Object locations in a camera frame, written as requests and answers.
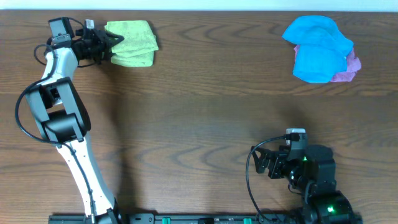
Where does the green microfiber cloth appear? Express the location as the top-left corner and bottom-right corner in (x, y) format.
(104, 21), (159, 59)

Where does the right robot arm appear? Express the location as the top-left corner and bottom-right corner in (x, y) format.
(248, 141), (363, 224)

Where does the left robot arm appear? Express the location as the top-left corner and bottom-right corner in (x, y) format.
(14, 17), (129, 223)

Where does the folded green cloth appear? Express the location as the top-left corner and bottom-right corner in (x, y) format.
(111, 52), (154, 67)

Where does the purple cloth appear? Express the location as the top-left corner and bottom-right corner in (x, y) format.
(292, 45), (361, 84)

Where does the blue cloth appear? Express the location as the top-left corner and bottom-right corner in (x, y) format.
(282, 16), (354, 83)

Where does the left black cable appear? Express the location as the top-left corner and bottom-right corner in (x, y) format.
(14, 43), (96, 218)

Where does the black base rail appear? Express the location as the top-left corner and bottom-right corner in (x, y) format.
(48, 213), (363, 224)

